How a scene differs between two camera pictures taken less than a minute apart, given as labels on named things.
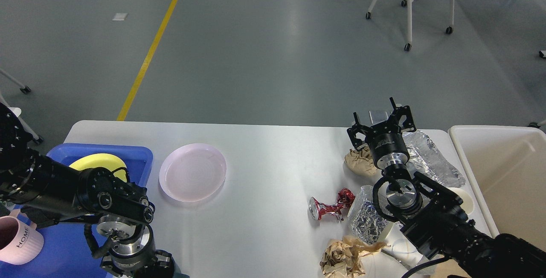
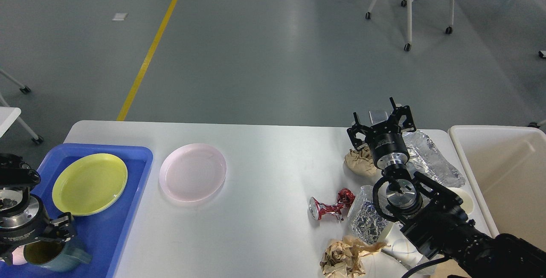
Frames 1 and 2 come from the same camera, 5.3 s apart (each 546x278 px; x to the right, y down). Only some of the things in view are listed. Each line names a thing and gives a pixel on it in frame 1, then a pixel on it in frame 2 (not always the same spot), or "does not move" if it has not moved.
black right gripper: [388, 149] does not move
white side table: [24, 89] does not move
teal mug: [178, 274] to [56, 256]
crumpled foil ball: [368, 222] does not move
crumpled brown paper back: [361, 160] does not move
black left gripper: [137, 258] to [31, 224]
